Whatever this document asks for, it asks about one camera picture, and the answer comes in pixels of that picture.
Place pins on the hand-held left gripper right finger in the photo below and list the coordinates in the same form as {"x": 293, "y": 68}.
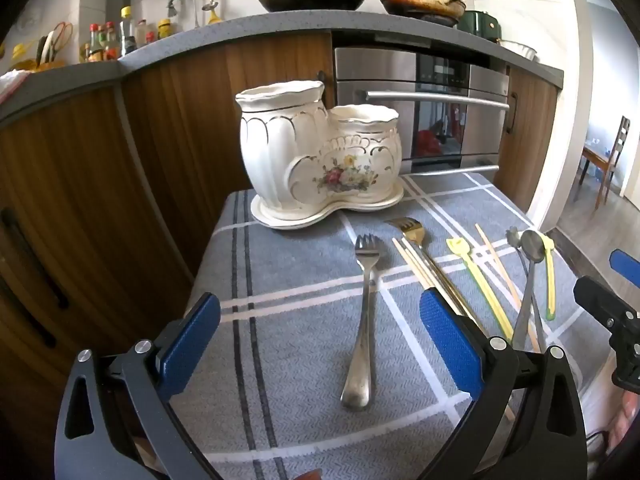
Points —
{"x": 450, "y": 340}

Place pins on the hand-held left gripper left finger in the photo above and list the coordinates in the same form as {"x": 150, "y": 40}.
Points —
{"x": 190, "y": 340}

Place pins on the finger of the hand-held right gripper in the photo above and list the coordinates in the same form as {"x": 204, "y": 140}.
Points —
{"x": 602, "y": 302}
{"x": 627, "y": 266}

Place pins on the yellow plastic spoon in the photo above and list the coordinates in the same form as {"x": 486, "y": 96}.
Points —
{"x": 550, "y": 285}
{"x": 477, "y": 277}

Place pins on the wooden chopstick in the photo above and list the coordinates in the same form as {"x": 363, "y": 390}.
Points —
{"x": 410, "y": 262}
{"x": 419, "y": 262}
{"x": 505, "y": 282}
{"x": 500, "y": 265}

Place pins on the silver fork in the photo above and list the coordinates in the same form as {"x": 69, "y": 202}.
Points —
{"x": 365, "y": 310}

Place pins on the silver spoon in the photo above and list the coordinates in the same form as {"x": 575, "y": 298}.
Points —
{"x": 531, "y": 247}

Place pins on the grey cat-head spoon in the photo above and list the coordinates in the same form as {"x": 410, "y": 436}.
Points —
{"x": 513, "y": 237}

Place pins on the gold fork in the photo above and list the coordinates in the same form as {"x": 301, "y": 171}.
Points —
{"x": 412, "y": 232}

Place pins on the white floral ceramic utensil holder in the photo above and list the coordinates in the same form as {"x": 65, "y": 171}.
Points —
{"x": 285, "y": 150}

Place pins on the person's right hand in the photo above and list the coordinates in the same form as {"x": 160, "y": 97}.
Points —
{"x": 625, "y": 422}

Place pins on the wooden chair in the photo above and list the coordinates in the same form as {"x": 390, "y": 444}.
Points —
{"x": 616, "y": 155}

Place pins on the grey plaid tablecloth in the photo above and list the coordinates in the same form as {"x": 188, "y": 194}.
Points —
{"x": 290, "y": 280}

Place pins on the narrow wooden cabinet door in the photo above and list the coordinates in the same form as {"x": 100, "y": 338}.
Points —
{"x": 527, "y": 135}

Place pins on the white ceramic drip saucer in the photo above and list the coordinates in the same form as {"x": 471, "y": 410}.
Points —
{"x": 300, "y": 216}

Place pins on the stainless steel oven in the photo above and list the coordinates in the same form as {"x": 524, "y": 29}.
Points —
{"x": 440, "y": 110}

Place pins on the white bowl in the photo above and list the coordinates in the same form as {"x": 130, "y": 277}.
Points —
{"x": 520, "y": 50}

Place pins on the green kitchen appliance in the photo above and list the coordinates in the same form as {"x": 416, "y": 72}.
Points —
{"x": 475, "y": 22}

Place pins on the row of condiment bottles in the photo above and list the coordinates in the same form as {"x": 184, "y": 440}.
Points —
{"x": 125, "y": 35}

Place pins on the white towel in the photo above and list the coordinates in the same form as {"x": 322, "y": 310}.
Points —
{"x": 12, "y": 82}

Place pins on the yellow dish rack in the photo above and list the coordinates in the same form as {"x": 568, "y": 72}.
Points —
{"x": 45, "y": 50}

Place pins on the rusty frying pan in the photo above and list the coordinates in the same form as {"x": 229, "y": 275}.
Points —
{"x": 425, "y": 2}

